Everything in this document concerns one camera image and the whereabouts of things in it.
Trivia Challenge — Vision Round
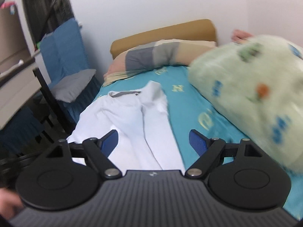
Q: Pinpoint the white table with dark legs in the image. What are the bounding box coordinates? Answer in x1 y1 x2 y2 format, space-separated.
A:
0 57 76 133

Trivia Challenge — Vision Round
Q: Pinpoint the checked pastel pillow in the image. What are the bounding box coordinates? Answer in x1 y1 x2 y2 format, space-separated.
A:
103 40 217 87

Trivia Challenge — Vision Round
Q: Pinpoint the chair with blue skirted cover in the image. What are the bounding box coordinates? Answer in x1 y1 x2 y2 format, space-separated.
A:
0 106 55 154

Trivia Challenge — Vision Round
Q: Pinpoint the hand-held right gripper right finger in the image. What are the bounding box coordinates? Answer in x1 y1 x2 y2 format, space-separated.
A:
185 129 273 179

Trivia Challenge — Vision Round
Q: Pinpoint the bed with teal sheet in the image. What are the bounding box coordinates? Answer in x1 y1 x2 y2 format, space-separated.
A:
93 65 303 220

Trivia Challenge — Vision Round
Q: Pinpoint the mustard padded headboard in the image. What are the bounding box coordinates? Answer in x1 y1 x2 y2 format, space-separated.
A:
110 19 218 59

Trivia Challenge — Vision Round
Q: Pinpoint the green printed fleece blanket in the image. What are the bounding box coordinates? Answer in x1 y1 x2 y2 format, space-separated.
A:
188 35 303 178

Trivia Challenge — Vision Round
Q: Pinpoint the champagne refrigerator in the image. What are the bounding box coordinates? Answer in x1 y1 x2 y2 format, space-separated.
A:
0 3 31 74

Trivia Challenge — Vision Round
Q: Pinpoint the dark metal grille door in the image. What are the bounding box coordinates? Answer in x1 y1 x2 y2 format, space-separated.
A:
20 0 76 44

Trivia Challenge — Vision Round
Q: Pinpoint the grey seat cushion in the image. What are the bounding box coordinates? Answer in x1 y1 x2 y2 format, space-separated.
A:
51 69 96 103

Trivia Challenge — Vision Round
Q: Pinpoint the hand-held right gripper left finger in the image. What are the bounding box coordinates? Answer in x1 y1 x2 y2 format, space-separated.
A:
35 130 122 179

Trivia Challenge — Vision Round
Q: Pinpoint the white t-shirt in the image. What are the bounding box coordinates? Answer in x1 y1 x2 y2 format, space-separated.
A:
66 80 186 171

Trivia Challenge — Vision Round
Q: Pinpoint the person's left hand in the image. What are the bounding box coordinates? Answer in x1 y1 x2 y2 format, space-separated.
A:
0 190 24 217

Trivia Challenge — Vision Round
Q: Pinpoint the pink fluffy cloth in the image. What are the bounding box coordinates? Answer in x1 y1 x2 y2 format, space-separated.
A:
231 29 252 43

